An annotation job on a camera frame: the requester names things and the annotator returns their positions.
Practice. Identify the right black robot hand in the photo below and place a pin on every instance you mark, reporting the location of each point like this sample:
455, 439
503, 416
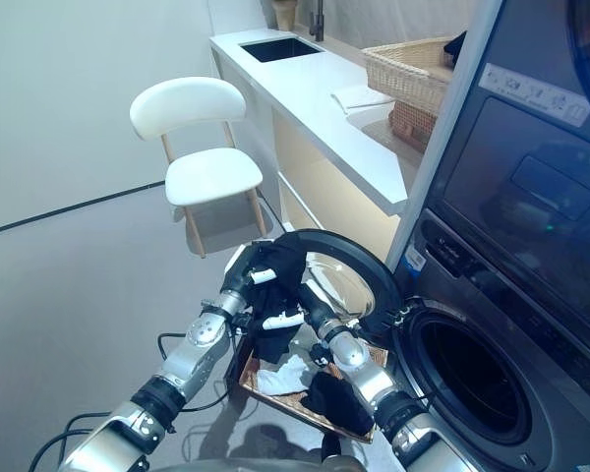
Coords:
317, 307

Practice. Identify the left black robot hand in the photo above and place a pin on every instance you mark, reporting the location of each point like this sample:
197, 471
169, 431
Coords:
241, 273

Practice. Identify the black garment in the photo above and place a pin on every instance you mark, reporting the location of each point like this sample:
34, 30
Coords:
339, 403
280, 295
454, 48

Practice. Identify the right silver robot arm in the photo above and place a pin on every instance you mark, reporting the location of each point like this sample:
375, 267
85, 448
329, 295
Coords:
369, 378

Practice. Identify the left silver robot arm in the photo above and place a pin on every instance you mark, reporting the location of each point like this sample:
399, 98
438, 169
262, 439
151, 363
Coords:
192, 359

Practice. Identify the round glass washing machine door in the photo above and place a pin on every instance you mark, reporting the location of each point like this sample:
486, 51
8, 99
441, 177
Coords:
344, 290

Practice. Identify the white garment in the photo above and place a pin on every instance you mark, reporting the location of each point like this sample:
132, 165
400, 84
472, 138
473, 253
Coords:
285, 378

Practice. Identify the dark brown wooden tray stand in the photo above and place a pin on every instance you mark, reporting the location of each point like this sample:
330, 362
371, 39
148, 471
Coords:
233, 364

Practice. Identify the white chair with wooden legs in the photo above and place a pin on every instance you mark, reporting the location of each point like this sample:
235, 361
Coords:
216, 182

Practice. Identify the grey robot torso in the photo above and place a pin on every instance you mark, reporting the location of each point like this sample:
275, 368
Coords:
255, 467

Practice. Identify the black baseboard strip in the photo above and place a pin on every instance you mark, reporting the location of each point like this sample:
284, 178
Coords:
69, 212

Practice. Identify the white counter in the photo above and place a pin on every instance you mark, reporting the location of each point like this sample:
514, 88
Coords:
314, 93

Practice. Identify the brown wicker basket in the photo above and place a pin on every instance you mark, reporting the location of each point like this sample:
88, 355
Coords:
413, 123

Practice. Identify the folded white towel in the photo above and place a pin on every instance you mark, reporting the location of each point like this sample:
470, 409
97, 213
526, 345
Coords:
361, 97

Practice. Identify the black sink basin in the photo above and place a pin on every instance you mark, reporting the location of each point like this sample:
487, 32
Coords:
280, 51

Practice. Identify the dark stacked dryer unit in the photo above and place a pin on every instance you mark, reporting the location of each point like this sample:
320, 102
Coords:
521, 172

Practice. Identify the pale wicker basket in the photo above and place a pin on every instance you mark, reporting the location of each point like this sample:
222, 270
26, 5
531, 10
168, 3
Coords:
403, 71

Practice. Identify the potted white flower plant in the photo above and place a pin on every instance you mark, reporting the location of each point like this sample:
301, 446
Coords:
285, 12

